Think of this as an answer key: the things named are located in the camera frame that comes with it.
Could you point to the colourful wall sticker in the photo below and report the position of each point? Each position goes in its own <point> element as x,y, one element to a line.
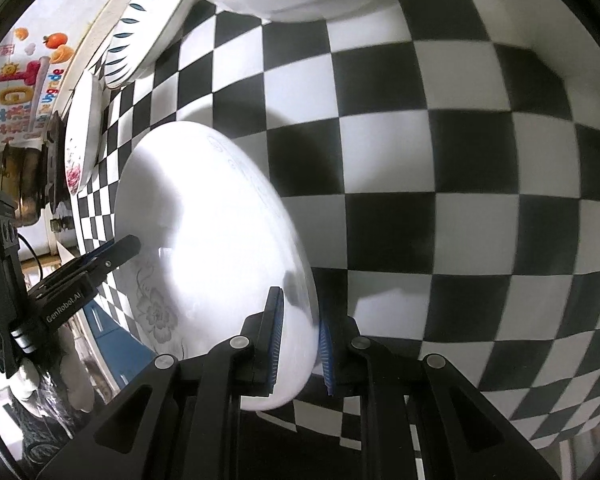
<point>32,69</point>

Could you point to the white plate grey flower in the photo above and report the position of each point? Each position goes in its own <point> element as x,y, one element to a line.
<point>215,237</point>

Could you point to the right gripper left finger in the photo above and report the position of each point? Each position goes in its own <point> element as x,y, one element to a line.
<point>264,331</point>

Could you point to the brass kettle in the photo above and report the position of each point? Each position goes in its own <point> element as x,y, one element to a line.
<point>22,178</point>

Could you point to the plate with blue leaf rim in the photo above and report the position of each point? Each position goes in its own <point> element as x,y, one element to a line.
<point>144,31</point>

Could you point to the black white checkered mat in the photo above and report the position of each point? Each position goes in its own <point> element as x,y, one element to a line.
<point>440,160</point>

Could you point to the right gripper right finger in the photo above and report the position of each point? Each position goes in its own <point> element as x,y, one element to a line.
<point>347,357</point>

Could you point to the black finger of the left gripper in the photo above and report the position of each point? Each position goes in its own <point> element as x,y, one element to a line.
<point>97,264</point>

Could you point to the left gloved hand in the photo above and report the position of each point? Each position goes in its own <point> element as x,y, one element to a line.
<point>26,384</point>

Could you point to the white plate pink flower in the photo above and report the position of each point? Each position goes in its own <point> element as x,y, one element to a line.
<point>82,132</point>

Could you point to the black gas stove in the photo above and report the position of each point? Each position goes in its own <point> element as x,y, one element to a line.
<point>55,188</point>

